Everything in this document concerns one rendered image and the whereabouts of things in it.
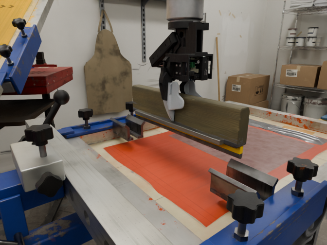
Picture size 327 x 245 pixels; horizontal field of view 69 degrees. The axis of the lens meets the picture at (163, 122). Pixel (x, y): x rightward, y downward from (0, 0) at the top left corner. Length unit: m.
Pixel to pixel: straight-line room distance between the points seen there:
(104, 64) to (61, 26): 0.52
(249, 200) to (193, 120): 0.24
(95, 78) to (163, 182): 2.09
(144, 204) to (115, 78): 2.28
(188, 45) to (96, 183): 0.31
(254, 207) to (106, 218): 0.18
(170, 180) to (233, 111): 0.22
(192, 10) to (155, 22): 2.50
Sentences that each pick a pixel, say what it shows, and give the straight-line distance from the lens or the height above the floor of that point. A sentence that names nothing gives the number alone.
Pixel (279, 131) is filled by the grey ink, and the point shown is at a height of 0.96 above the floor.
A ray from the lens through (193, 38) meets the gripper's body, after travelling 0.49.
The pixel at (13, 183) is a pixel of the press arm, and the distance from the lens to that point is 0.45.
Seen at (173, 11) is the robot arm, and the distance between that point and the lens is 0.51.
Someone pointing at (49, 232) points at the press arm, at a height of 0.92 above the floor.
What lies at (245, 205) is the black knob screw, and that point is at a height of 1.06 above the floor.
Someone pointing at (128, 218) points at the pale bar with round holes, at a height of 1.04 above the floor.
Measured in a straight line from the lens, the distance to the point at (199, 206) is 0.48.
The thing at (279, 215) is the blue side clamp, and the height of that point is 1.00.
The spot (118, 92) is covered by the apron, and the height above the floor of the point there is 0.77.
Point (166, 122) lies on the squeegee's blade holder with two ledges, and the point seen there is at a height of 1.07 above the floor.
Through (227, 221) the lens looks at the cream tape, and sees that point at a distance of 0.46.
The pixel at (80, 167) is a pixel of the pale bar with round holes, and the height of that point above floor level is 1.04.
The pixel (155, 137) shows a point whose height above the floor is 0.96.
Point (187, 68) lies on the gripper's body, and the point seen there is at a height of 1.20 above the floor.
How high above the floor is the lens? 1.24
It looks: 18 degrees down
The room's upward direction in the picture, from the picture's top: straight up
